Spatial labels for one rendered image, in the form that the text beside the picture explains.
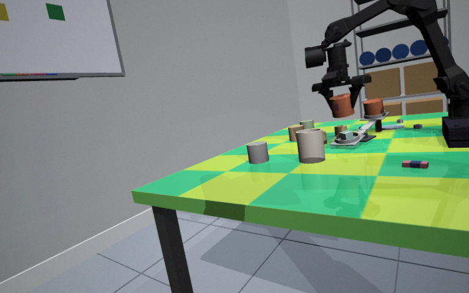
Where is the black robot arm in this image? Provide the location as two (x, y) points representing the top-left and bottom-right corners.
(305, 0), (469, 120)

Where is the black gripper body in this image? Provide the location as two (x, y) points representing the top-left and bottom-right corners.
(312, 61), (372, 92)

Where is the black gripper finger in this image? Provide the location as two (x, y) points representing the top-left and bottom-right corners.
(349, 85), (365, 108)
(318, 90), (333, 109)

